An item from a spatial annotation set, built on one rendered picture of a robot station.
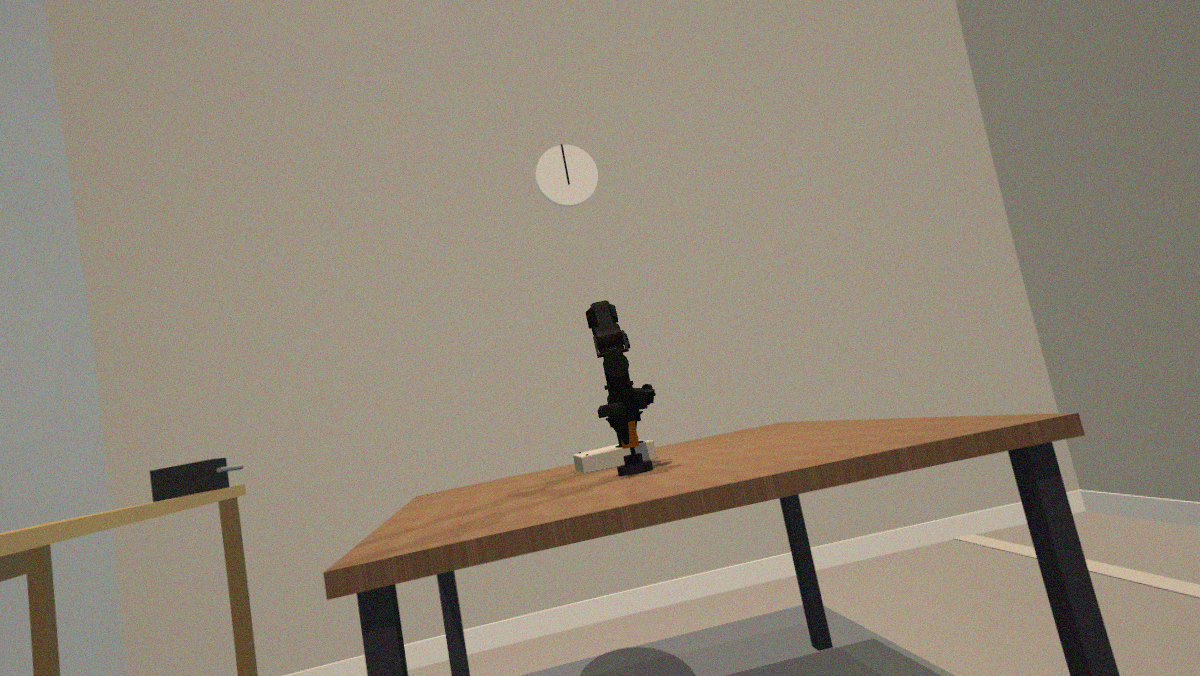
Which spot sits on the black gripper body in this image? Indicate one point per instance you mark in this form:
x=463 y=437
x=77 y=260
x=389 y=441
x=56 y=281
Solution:
x=616 y=406

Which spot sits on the orange knob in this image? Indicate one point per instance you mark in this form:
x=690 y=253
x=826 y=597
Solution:
x=633 y=438

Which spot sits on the dark grey round pedestal with shaft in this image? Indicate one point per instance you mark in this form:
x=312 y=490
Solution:
x=634 y=464

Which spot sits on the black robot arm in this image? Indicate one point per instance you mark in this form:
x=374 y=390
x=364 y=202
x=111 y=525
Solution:
x=609 y=339

